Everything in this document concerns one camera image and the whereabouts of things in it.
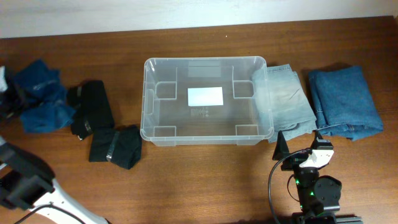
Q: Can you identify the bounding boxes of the dark blue jeans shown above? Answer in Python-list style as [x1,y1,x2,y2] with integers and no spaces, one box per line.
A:
[308,66,384,141]

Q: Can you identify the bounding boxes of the small black taped garment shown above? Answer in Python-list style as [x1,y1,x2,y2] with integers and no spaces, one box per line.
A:
[88,125,142,170]

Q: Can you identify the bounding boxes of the blue taped shirt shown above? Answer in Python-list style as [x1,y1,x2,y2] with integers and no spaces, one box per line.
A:
[14,60,76,133]

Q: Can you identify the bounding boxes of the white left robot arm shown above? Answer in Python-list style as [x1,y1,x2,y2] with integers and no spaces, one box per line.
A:
[1,139,109,224]

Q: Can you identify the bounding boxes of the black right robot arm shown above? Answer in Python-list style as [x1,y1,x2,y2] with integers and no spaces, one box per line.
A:
[268,131,363,224]

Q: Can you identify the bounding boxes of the light blue folded jeans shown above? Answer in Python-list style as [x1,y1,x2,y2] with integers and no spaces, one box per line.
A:
[267,64,317,143]

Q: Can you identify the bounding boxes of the white label in bin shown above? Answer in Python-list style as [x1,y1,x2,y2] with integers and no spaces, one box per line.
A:
[188,87,223,106]

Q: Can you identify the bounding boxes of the clear plastic storage bin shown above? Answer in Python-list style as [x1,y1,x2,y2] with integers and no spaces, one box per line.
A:
[141,56,274,146]

